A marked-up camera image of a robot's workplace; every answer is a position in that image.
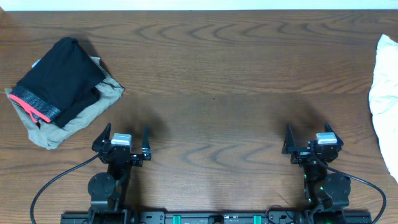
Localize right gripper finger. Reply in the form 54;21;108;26
324;121;344;146
281;124;295;154

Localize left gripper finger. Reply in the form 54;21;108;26
91;123;111;152
141;126;152;161

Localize white printed t-shirt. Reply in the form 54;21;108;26
369;34;397;179

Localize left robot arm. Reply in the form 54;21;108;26
88;124;152;224

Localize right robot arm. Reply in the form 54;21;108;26
281;123;351;223

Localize khaki folded garment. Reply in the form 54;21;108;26
11;68;124;150

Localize black folded garment red trim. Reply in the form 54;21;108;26
9;37;105;128

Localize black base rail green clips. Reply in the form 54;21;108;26
60;210;372;224

